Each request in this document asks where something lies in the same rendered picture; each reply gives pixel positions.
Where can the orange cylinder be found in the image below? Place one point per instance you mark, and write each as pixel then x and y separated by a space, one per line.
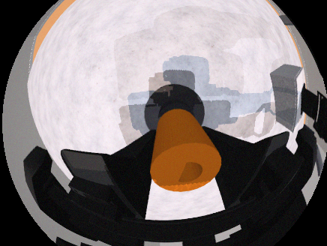
pixel 184 157

